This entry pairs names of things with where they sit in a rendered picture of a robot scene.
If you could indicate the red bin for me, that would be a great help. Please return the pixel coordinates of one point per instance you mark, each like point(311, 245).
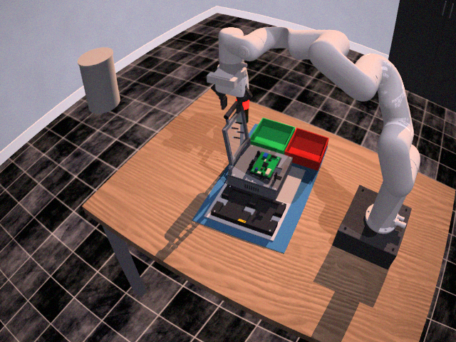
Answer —
point(307, 148)

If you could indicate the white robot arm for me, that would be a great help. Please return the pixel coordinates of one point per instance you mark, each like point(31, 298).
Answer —
point(327, 50)

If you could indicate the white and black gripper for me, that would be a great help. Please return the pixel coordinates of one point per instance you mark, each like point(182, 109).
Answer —
point(239, 91)

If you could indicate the green circuit board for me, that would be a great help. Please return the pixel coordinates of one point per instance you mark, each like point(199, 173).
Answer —
point(266, 163)

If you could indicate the green bin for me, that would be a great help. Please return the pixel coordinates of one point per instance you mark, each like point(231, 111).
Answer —
point(272, 133)

